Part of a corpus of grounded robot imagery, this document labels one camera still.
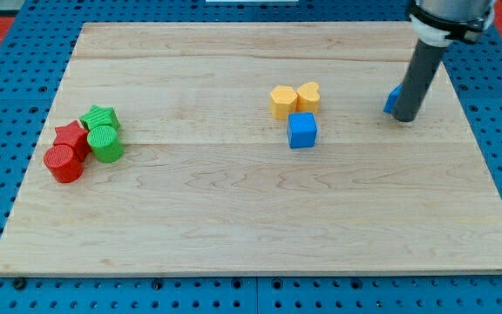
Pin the yellow hexagon block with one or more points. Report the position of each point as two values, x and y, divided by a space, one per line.
282 101

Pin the red star block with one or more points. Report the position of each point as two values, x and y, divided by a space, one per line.
74 136

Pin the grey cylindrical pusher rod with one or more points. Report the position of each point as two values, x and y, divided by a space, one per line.
421 71

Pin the green star block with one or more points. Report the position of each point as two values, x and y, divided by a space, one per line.
100 116

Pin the yellow heart block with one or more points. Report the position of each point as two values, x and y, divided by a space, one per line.
308 98

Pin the blue cube block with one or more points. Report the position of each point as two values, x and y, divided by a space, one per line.
301 130

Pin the green cylinder block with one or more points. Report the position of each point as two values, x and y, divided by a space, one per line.
105 144

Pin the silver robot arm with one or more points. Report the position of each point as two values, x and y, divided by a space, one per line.
438 23

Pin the light wooden board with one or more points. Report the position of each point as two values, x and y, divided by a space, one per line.
208 185

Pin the blue block behind rod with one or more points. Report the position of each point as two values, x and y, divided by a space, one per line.
392 99

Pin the red cylinder block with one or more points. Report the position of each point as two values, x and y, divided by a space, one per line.
63 163

